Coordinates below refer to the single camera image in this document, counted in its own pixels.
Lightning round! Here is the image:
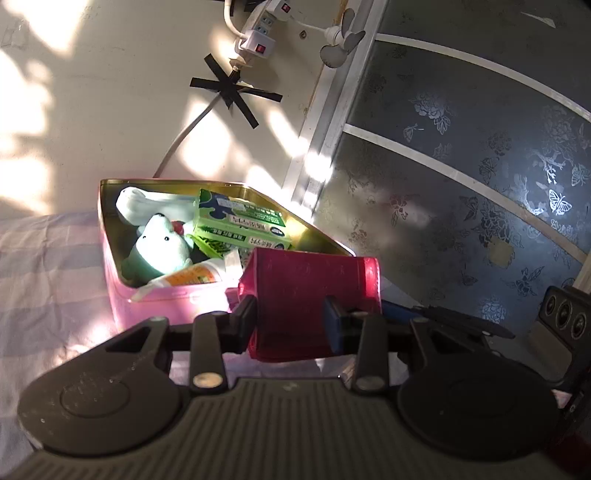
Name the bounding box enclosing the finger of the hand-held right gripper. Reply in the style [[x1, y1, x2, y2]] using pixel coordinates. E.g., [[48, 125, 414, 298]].
[[382, 300, 516, 341]]

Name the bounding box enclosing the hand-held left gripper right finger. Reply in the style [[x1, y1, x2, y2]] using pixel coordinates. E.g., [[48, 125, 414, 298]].
[[322, 295, 497, 394]]

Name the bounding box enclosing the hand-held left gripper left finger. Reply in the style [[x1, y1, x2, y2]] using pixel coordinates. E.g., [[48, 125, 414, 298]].
[[105, 294, 258, 394]]

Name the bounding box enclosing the magenta pouch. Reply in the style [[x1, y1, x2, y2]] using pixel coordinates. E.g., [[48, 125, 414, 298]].
[[237, 248, 383, 363]]

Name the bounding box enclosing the white bottle orange label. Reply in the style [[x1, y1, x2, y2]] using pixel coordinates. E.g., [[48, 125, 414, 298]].
[[130, 249, 243, 303]]

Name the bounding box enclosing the green carton box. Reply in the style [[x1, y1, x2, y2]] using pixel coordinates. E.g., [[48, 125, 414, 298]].
[[191, 189, 293, 251]]

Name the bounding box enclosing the pink tin box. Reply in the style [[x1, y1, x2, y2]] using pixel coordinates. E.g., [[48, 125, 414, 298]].
[[98, 178, 356, 333]]

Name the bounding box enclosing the teal plush bear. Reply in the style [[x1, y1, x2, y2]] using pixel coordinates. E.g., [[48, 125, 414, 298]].
[[121, 213, 195, 282]]

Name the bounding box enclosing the floral sliding door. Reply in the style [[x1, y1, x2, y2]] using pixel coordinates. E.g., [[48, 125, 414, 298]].
[[281, 0, 591, 370]]

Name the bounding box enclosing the black tape cross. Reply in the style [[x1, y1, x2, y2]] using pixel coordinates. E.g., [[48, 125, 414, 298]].
[[190, 53, 283, 128]]

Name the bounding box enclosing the small white fan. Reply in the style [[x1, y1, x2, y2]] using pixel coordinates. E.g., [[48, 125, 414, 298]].
[[295, 8, 366, 69]]

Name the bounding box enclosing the white power strip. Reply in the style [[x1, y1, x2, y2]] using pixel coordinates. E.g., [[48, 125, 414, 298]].
[[233, 0, 296, 56]]

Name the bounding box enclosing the thick white power cable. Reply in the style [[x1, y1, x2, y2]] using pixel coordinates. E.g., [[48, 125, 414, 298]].
[[152, 95, 220, 178]]

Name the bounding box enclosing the white plug with cord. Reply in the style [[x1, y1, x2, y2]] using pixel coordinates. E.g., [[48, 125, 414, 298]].
[[223, 0, 252, 40]]

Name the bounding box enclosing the clear adhesive wall hook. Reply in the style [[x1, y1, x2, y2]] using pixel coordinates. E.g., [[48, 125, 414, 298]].
[[0, 25, 29, 48]]

